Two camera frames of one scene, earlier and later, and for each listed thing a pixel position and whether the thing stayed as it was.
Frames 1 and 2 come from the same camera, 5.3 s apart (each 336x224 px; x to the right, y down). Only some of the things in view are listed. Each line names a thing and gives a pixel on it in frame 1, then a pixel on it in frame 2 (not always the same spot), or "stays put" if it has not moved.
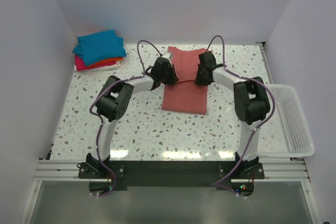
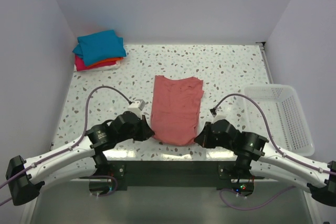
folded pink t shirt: (80, 64) stays put
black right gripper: (198, 80) -> (202, 139)
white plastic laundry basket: (286, 134) stays put
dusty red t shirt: (186, 95) -> (175, 109)
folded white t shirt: (116, 66) stays put
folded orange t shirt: (105, 61) stays put
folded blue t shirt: (99, 46) stays put
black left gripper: (174, 78) -> (146, 131)
